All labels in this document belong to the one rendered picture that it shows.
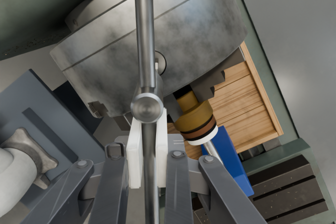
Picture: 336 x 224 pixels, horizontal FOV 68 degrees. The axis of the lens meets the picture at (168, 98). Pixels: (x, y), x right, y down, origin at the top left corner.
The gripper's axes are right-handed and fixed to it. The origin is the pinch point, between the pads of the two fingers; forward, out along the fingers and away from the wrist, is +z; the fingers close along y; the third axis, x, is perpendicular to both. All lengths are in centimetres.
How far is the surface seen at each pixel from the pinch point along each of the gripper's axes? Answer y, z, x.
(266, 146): 33, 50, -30
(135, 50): -2.0, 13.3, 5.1
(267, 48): 67, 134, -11
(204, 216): 12, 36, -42
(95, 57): -7.1, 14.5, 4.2
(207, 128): 9.6, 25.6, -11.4
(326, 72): 105, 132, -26
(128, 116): -4.2, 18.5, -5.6
